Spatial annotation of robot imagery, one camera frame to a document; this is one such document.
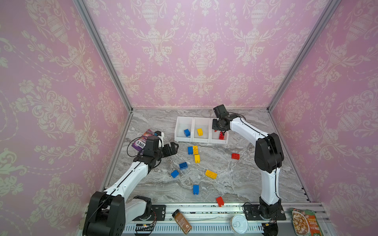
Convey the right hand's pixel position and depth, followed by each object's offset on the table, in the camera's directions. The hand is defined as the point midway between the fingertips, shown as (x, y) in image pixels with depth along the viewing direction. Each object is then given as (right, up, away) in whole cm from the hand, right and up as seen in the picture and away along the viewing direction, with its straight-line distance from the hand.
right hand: (216, 125), depth 98 cm
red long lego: (+4, -9, +2) cm, 10 cm away
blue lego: (-20, -5, +6) cm, 22 cm away
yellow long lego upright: (-14, -16, -2) cm, 22 cm away
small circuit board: (-40, -51, -25) cm, 69 cm away
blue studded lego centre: (-22, -25, -9) cm, 34 cm away
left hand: (-27, -13, -12) cm, 33 cm away
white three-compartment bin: (-16, +2, +5) cm, 17 cm away
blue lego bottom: (-14, -35, -17) cm, 42 cm away
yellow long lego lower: (-5, -29, -11) cm, 31 cm away
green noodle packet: (+39, -47, -27) cm, 67 cm away
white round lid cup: (+5, -45, -31) cm, 55 cm away
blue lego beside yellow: (-18, -16, -1) cm, 24 cm away
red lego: (+4, -7, +2) cm, 8 cm away
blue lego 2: (-27, -29, -11) cm, 41 cm away
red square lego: (+11, -20, -4) cm, 23 cm away
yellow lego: (-11, -5, +6) cm, 13 cm away
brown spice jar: (-21, -45, -30) cm, 58 cm away
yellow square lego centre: (-13, -21, -6) cm, 26 cm away
